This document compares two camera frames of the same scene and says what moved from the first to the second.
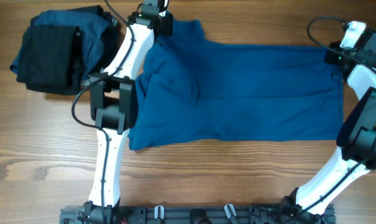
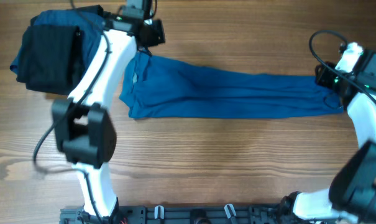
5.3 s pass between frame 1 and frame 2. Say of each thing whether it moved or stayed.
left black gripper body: moved
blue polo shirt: moved
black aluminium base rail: stayed
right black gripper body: moved
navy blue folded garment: stayed
